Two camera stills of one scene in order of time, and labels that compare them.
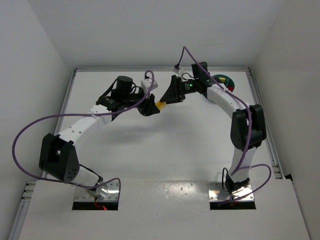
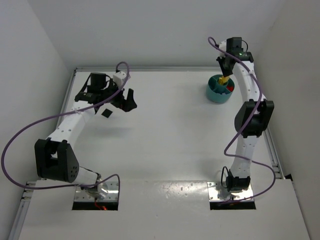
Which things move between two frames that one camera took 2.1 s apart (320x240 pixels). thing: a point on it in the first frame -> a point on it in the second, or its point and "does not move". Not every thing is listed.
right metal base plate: [216, 193] does not move
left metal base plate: [107, 192] does not move
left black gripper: [144, 106] -> [121, 99]
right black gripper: [179, 89] -> [226, 65]
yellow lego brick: [160, 105] -> [223, 80]
